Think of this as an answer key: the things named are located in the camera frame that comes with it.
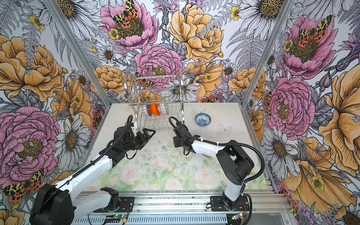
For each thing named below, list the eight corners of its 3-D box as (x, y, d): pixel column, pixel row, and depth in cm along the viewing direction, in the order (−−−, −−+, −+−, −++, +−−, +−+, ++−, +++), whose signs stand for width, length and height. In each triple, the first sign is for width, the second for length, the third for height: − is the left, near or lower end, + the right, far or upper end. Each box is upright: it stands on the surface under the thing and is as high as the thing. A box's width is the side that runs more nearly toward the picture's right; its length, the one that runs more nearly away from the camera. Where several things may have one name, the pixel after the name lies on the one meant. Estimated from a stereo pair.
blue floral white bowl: (195, 126, 109) (195, 123, 106) (194, 116, 115) (195, 113, 112) (211, 126, 109) (211, 123, 106) (209, 116, 115) (210, 113, 112)
